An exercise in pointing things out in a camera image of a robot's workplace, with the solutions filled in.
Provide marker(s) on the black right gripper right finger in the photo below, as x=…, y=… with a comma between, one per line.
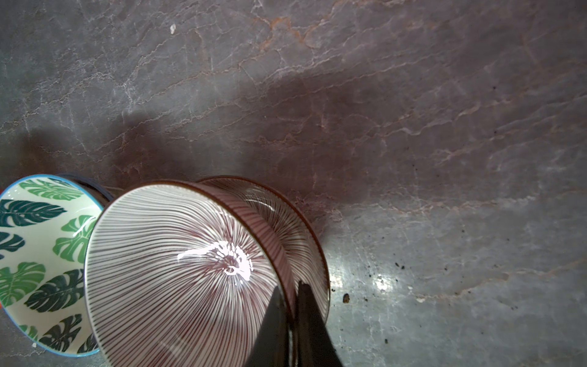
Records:
x=314, y=345

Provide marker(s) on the striped bowl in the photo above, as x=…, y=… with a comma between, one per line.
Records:
x=295, y=233
x=182, y=274

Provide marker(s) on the green leaf bowl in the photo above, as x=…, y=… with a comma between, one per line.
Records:
x=46, y=224

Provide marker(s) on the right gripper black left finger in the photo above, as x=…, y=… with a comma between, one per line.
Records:
x=271, y=347

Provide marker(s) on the striped bowl front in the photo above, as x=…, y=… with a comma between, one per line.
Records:
x=182, y=274

